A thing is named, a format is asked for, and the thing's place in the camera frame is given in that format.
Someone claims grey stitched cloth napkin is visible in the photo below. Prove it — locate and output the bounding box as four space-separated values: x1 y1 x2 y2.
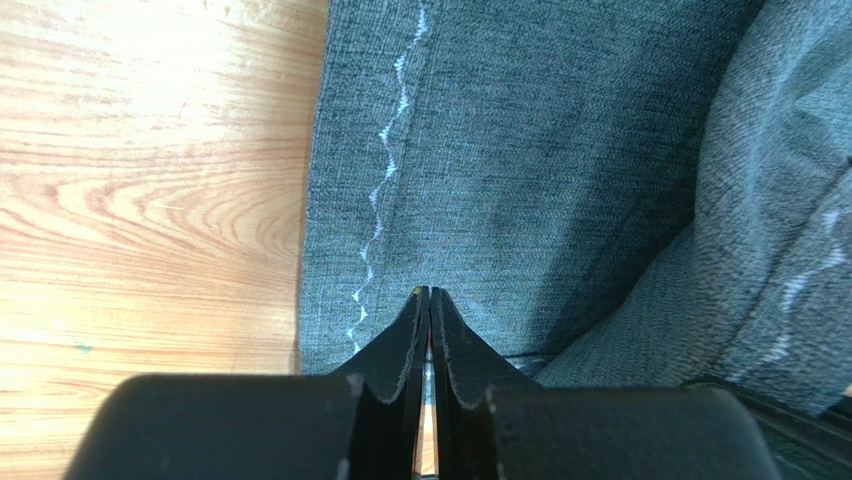
299 1 851 415

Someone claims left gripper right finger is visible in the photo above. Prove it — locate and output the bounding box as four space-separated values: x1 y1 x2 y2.
429 287 542 479

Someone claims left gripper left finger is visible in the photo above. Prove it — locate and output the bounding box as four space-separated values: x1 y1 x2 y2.
335 286 430 479

